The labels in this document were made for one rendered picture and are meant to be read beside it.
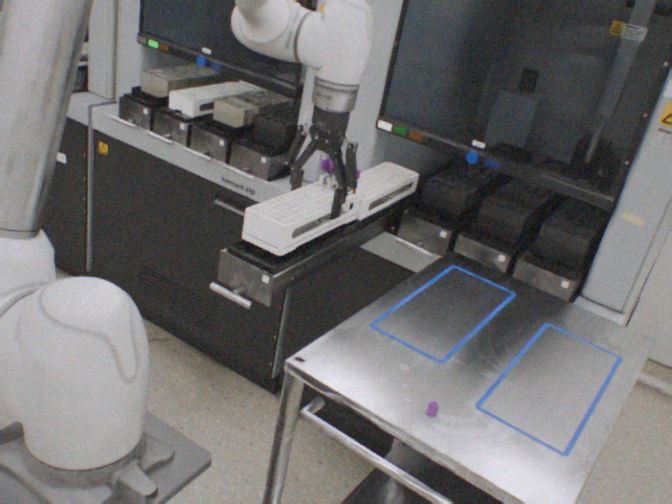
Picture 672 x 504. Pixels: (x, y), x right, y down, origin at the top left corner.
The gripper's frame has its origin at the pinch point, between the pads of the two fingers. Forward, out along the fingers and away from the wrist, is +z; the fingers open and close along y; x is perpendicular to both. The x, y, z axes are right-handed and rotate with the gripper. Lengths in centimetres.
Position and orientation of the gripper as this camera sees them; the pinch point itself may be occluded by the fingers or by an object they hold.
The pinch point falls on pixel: (315, 199)
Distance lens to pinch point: 145.1
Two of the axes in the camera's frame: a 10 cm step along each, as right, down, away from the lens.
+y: 8.3, 3.8, -4.1
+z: -1.8, 8.8, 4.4
